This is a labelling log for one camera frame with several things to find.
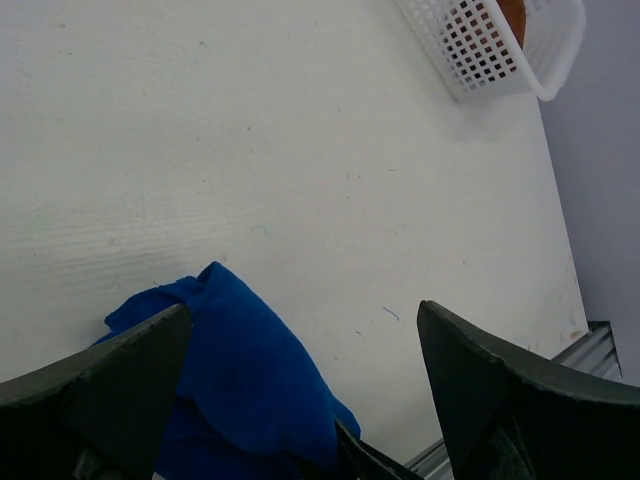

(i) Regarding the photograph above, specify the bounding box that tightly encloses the white plastic basket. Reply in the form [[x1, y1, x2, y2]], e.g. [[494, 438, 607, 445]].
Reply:
[[398, 1, 586, 102]]

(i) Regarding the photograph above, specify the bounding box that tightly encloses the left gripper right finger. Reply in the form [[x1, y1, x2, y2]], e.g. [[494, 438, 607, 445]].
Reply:
[[417, 301, 639, 479]]

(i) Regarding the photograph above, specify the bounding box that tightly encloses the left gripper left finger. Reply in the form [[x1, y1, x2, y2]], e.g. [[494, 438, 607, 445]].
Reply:
[[1, 305, 192, 479]]

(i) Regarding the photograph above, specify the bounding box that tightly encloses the blue towel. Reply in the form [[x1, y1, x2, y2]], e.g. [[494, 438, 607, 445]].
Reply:
[[105, 262, 361, 479]]

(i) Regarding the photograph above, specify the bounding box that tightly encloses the brown orange towel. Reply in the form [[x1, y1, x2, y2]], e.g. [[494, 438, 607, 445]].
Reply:
[[497, 0, 527, 48]]

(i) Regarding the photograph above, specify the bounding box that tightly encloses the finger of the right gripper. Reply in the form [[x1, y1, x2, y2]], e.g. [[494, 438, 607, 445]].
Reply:
[[299, 417, 426, 480]]

